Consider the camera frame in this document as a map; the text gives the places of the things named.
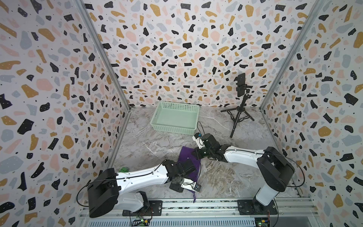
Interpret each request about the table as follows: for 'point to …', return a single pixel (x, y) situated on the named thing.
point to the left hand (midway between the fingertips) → (184, 181)
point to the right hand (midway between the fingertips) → (191, 153)
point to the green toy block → (124, 170)
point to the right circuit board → (262, 222)
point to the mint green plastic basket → (176, 117)
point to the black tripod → (239, 114)
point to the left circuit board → (142, 222)
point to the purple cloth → (185, 152)
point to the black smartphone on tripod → (241, 86)
